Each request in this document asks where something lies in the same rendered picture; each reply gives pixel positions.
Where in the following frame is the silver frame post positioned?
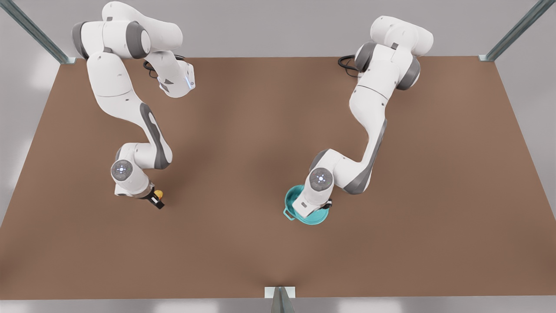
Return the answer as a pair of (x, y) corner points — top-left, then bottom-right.
(478, 0), (556, 62)
(0, 0), (76, 65)
(265, 286), (296, 313)

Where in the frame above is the black cable loop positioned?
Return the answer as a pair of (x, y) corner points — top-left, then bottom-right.
(338, 55), (359, 78)
(143, 55), (186, 79)

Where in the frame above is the teal pot with handles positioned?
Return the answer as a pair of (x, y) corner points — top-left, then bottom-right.
(283, 185), (331, 226)

